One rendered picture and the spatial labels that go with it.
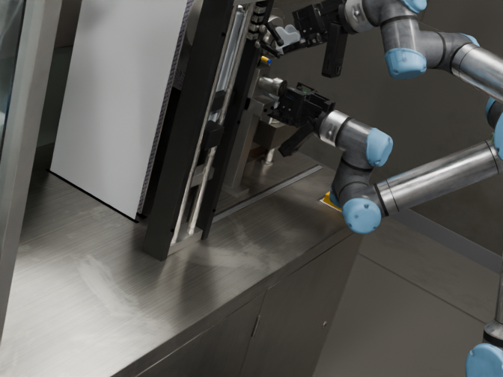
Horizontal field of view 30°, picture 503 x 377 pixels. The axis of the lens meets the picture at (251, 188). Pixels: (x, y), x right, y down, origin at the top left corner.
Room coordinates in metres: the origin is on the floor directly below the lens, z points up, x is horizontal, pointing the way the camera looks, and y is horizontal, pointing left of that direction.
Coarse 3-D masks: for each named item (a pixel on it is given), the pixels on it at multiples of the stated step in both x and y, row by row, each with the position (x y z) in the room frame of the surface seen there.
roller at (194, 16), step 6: (198, 0) 1.73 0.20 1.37; (192, 6) 1.72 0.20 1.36; (198, 6) 1.74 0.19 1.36; (192, 12) 1.73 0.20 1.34; (198, 12) 1.74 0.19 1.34; (192, 18) 1.73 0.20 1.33; (198, 18) 1.75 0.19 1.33; (192, 24) 1.73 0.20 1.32; (186, 30) 1.72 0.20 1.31; (192, 30) 1.74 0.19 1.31; (186, 36) 1.73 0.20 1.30; (192, 36) 1.74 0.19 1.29; (186, 42) 1.75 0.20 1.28; (192, 42) 1.75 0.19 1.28
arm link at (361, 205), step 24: (480, 144) 1.85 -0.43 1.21; (432, 168) 1.82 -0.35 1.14; (456, 168) 1.81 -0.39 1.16; (480, 168) 1.82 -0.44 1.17; (360, 192) 1.81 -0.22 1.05; (384, 192) 1.80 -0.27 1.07; (408, 192) 1.79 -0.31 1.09; (432, 192) 1.80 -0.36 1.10; (360, 216) 1.76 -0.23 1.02; (384, 216) 1.80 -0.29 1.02
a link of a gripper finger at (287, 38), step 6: (276, 30) 1.95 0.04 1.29; (282, 30) 1.95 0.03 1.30; (282, 36) 1.94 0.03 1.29; (288, 36) 1.94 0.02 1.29; (294, 36) 1.93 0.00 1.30; (300, 36) 1.93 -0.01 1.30; (288, 42) 1.94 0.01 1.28; (276, 48) 1.95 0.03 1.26; (270, 54) 1.96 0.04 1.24; (282, 54) 1.93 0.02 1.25
